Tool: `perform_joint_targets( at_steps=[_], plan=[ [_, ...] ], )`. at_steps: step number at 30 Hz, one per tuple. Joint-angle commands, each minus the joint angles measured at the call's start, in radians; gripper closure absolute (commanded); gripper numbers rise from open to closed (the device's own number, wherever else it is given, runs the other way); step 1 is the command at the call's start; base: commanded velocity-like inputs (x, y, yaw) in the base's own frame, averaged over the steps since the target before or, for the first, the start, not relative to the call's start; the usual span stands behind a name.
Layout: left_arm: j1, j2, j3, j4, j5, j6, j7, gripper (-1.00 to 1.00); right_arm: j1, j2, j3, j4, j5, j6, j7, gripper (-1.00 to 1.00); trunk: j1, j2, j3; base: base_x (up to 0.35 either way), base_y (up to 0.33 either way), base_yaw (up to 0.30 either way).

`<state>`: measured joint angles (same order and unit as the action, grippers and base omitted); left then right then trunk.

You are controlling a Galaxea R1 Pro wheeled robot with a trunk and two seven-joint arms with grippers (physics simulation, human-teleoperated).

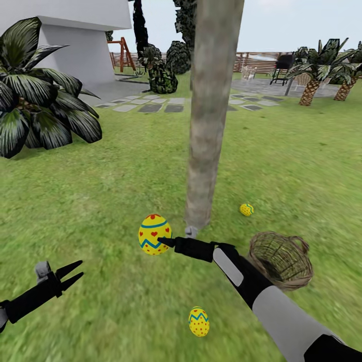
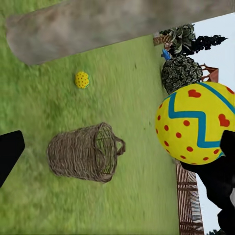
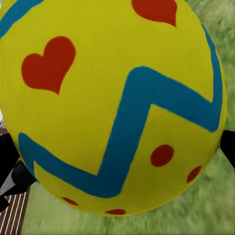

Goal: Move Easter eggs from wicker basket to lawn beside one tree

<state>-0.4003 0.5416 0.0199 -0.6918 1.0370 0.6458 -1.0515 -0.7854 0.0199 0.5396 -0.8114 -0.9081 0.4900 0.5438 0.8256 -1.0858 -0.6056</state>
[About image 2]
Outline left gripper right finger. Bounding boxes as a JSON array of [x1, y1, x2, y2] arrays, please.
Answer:
[[220, 130, 235, 168]]

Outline wicker basket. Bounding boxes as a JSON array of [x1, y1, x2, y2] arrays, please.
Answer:
[[47, 122, 126, 184]]

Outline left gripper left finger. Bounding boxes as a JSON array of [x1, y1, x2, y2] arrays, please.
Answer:
[[0, 130, 25, 188]]

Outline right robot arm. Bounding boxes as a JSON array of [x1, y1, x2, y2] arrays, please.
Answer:
[[180, 156, 235, 235]]

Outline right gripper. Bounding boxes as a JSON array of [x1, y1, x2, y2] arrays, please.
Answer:
[[180, 156, 235, 191]]

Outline easter egg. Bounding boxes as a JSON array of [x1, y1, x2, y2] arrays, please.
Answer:
[[154, 82, 235, 165], [75, 71, 90, 89]]

